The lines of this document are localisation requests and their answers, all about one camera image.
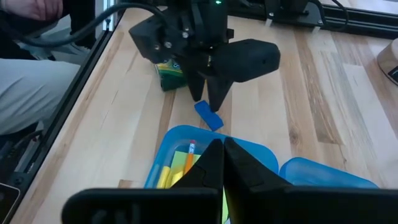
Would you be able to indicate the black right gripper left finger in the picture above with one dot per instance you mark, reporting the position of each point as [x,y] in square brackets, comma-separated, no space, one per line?
[140,207]

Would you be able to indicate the blue eraser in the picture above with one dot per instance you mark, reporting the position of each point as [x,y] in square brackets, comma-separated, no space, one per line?
[210,116]

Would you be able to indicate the person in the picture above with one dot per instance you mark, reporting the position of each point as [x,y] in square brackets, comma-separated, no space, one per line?
[31,93]

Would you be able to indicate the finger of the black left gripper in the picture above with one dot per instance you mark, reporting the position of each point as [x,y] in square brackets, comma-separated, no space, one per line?
[196,85]
[219,93]

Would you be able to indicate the blue translucent pencil box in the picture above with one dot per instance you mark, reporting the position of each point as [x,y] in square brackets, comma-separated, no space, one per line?
[311,174]

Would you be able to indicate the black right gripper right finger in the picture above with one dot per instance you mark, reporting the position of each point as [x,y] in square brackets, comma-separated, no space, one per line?
[295,207]

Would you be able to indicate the orange pencil with eraser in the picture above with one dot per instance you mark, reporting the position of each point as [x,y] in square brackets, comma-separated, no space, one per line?
[189,158]

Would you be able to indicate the yellow highlighter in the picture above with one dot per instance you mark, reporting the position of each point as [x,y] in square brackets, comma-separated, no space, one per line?
[164,177]

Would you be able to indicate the black phone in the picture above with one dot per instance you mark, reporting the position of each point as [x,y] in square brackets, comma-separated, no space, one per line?
[7,202]

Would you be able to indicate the yellow green crayon box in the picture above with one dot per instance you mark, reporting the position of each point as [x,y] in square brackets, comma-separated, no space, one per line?
[169,76]

